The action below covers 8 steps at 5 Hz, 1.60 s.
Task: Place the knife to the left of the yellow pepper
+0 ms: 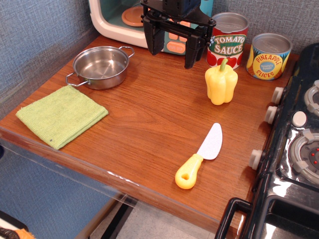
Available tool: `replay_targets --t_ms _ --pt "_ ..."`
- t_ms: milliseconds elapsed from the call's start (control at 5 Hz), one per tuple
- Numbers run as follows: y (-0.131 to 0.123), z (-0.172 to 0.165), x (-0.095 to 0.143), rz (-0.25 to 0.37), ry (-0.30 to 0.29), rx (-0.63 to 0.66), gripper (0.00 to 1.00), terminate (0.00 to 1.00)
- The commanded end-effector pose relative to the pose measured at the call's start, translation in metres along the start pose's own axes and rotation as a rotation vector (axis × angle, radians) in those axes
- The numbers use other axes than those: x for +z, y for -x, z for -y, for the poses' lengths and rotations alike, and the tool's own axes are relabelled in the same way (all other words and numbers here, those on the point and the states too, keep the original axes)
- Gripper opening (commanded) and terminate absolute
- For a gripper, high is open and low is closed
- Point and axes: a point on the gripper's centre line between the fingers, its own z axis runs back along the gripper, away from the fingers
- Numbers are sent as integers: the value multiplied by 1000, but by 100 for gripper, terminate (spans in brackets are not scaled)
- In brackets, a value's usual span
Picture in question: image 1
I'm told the grey stove knob bottom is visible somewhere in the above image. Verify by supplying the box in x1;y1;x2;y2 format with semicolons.
248;149;263;170

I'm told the yellow toy bell pepper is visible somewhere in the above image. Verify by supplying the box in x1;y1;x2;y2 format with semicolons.
205;58;238;106

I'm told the small steel pot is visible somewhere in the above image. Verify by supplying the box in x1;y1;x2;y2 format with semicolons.
65;46;135;90

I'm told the grey stove knob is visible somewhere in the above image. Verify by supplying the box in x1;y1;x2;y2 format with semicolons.
264;106;278;124
271;87;284;105
248;149;263;170

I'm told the pineapple slices can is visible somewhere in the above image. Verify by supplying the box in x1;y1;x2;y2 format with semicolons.
246;33;293;81

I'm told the white toy microwave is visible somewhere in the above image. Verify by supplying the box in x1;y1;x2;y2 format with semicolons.
88;0;213;55

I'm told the grey stove knob top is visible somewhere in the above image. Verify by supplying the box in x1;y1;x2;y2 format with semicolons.
271;87;284;105

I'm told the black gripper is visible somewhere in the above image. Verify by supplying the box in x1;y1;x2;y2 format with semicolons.
141;0;216;69

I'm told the green folded cloth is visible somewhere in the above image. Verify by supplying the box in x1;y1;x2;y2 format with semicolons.
16;86;109;150

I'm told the black toy stove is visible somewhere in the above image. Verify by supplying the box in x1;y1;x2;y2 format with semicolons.
238;43;319;239

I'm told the tomato sauce can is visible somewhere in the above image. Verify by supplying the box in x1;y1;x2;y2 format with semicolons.
206;12;249;69

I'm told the orange microwave plate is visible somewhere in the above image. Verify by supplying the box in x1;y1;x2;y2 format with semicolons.
122;5;144;27

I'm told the black oven door handle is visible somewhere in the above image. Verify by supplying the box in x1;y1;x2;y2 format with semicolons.
215;197;252;239

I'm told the yellow handled toy knife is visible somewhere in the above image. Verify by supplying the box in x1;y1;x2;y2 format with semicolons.
175;123;223;190

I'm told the grey stove knob middle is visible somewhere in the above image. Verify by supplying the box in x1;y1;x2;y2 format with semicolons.
264;106;278;124

